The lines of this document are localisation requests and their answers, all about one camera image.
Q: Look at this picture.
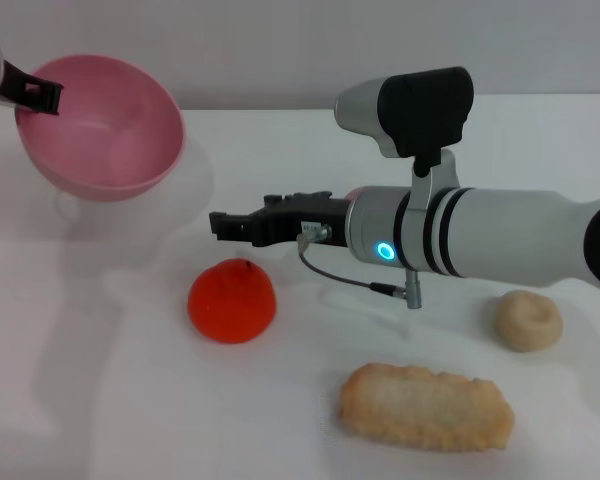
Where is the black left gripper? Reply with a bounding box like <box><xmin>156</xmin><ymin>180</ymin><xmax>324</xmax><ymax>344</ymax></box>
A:
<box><xmin>0</xmin><ymin>59</ymin><xmax>65</xmax><ymax>118</ymax></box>

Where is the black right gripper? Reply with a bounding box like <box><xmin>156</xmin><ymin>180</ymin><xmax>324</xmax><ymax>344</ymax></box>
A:
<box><xmin>208</xmin><ymin>190</ymin><xmax>354</xmax><ymax>250</ymax></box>

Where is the pink plastic bowl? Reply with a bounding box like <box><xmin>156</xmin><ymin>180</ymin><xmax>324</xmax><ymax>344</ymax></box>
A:
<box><xmin>14</xmin><ymin>53</ymin><xmax>188</xmax><ymax>204</ymax></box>

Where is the orange toy fruit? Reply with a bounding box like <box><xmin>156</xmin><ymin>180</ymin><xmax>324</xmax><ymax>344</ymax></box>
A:
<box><xmin>186</xmin><ymin>256</ymin><xmax>280</xmax><ymax>347</ymax></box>

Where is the golden toy toast slice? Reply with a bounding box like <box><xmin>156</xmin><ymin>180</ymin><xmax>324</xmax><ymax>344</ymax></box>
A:
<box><xmin>338</xmin><ymin>362</ymin><xmax>516</xmax><ymax>454</ymax></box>

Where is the beige toy doughnut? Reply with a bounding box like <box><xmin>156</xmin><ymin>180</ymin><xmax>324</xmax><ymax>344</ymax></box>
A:
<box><xmin>495</xmin><ymin>289</ymin><xmax>564</xmax><ymax>353</ymax></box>

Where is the right wrist camera housing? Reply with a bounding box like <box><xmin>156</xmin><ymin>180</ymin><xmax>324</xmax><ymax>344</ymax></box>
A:
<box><xmin>334</xmin><ymin>66</ymin><xmax>477</xmax><ymax>211</ymax></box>

